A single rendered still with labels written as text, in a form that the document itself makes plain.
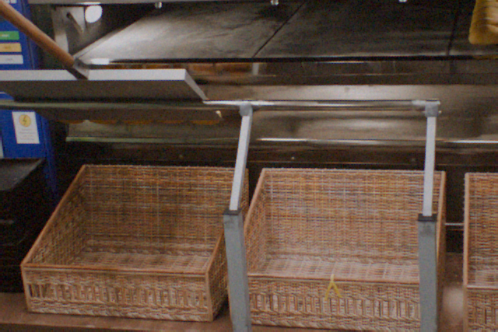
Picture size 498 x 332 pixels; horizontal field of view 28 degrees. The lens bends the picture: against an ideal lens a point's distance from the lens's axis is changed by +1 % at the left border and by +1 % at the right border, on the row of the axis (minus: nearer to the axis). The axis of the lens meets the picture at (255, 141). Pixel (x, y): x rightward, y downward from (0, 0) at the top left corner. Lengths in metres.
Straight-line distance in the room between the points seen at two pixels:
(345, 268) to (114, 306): 0.68
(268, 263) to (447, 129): 0.67
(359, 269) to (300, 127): 0.46
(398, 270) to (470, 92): 0.55
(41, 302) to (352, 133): 1.02
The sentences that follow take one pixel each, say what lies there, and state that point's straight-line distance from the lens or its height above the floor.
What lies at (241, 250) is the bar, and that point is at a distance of 2.50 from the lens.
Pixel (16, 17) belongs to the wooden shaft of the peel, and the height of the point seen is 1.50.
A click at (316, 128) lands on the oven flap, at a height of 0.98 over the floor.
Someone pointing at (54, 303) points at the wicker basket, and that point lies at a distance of 2.90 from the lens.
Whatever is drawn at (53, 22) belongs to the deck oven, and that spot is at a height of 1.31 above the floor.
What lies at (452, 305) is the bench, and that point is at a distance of 2.78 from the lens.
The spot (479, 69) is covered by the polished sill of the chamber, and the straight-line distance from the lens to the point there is 2.86.
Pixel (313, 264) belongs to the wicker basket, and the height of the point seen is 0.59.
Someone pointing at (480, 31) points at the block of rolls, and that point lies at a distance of 3.00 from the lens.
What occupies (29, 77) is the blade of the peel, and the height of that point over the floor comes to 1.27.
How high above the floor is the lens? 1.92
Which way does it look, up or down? 19 degrees down
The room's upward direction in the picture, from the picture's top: 5 degrees counter-clockwise
